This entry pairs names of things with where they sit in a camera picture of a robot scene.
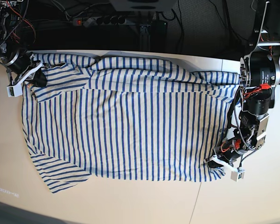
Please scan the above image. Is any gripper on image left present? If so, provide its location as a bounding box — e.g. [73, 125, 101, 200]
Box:
[4, 50, 47, 88]

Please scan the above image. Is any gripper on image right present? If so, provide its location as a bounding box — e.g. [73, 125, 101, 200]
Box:
[205, 137, 247, 169]

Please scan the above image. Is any blue white striped T-shirt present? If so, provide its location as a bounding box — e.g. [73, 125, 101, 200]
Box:
[21, 53, 239, 193]

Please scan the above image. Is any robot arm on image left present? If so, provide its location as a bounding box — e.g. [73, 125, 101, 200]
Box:
[0, 0, 47, 87]

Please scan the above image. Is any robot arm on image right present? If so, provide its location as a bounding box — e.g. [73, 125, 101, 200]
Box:
[204, 0, 280, 173]

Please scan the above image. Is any grey box under table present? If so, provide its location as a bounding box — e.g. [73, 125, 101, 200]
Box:
[110, 0, 177, 12]

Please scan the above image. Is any aluminium profile stand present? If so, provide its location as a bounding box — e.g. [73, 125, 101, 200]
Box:
[126, 20, 168, 51]

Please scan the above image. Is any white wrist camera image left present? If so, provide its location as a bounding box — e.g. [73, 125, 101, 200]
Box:
[7, 61, 43, 97]

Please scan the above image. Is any black power strip red switch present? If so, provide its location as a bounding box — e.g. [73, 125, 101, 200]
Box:
[72, 16, 127, 28]

